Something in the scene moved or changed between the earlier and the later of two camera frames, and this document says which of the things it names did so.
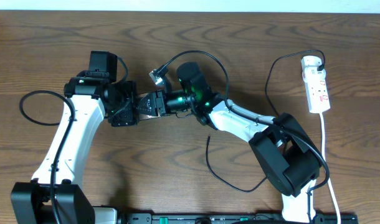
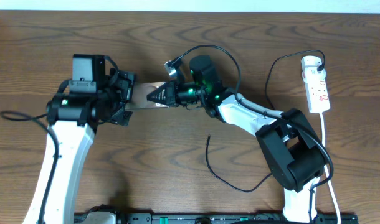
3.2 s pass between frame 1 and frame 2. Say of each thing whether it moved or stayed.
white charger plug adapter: stayed
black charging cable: stayed
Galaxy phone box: moved
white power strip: stayed
